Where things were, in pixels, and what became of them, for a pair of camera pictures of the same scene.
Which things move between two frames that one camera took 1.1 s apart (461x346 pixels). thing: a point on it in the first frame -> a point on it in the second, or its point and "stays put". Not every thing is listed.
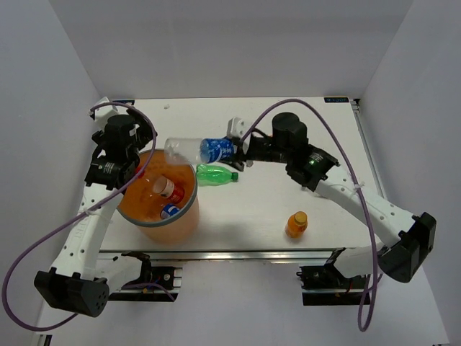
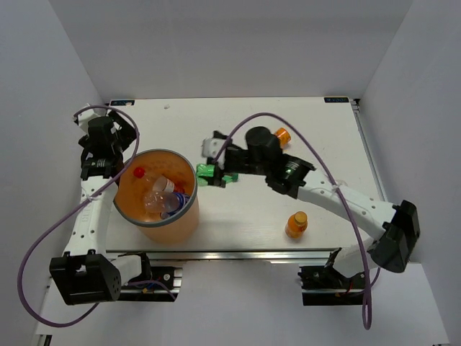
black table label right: [336, 99] stays put
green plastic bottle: [209, 175] stays put
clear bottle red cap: [168, 189] -> [153, 181]
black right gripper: [239, 165] -> [217, 177]
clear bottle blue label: [190, 151] -> [167, 204]
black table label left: [124, 101] stays put
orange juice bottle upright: [297, 224] stays put
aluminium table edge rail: [228, 255] stays put
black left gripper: [145, 133] -> [127, 133]
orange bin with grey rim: [140, 207] stays put
